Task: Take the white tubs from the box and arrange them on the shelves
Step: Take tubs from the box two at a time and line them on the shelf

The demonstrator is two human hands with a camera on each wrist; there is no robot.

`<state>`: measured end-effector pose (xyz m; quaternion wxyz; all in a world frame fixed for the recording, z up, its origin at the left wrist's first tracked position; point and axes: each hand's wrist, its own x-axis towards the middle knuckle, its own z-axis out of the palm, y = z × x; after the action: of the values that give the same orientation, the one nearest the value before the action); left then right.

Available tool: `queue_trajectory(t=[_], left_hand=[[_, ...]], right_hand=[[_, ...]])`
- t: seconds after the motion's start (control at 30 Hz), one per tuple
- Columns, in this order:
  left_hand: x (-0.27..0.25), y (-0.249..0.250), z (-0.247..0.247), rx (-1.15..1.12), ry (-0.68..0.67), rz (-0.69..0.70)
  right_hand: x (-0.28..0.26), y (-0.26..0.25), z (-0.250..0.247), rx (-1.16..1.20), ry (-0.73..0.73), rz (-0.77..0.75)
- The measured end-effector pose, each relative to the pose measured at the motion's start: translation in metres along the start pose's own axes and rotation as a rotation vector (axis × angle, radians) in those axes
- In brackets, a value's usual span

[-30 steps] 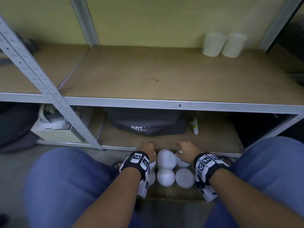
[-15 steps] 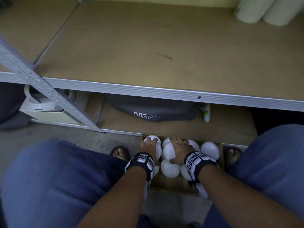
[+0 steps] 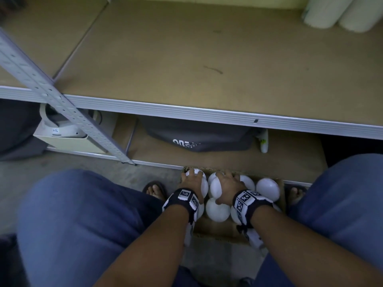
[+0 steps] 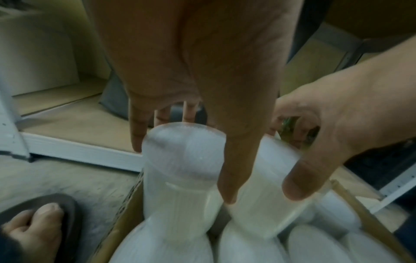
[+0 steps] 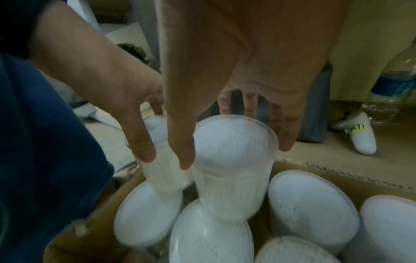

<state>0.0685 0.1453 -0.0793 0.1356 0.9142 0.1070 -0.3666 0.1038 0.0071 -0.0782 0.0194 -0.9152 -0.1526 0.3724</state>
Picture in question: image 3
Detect person's right hand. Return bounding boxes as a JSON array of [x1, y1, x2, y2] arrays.
[[214, 169, 249, 206]]

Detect person's left hand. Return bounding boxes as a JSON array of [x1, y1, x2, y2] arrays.
[[179, 169, 205, 204]]

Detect white cotton bud tubs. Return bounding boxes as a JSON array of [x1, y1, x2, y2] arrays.
[[196, 175, 283, 226]]

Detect brown cardboard box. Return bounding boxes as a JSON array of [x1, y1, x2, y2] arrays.
[[182, 166, 288, 246]]

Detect grey metal shelf wooden boards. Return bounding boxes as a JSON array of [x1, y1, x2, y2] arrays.
[[0, 0, 383, 189]]

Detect person's left forearm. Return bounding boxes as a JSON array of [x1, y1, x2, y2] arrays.
[[93, 203, 192, 287]]

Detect person's left foot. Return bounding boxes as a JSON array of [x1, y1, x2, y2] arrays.
[[146, 185, 167, 201]]

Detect small white spray bottle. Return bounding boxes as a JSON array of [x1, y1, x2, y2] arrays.
[[259, 128, 269, 154]]

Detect person's right leg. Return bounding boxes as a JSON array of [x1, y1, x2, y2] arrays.
[[254, 153, 383, 287]]

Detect person's leg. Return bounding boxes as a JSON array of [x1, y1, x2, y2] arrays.
[[254, 153, 383, 287], [16, 169, 192, 287]]

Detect person's left leg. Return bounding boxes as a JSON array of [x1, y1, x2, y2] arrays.
[[16, 169, 192, 287]]

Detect black left wristband with markers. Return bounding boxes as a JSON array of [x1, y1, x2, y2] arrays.
[[162, 188, 200, 223]]

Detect black wristband with markers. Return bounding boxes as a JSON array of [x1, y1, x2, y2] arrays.
[[162, 188, 200, 223], [232, 189, 274, 229]]

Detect black left sandal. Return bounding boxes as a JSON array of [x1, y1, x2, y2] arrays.
[[142, 181, 169, 204]]

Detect black right wristband with markers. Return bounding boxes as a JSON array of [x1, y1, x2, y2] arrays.
[[232, 189, 274, 229]]

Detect dark grey printed bag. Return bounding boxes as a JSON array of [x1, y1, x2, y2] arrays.
[[139, 116, 261, 153]]

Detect white device in tray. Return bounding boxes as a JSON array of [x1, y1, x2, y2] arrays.
[[33, 128, 108, 154]]

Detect dark cloth bag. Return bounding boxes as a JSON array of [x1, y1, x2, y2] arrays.
[[0, 100, 48, 162]]

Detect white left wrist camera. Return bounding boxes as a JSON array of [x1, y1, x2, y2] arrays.
[[184, 219, 197, 247]]

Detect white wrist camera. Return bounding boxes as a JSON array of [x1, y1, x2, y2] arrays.
[[236, 225, 265, 250], [184, 219, 197, 247]]

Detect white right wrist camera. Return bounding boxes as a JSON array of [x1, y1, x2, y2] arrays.
[[236, 225, 265, 250]]

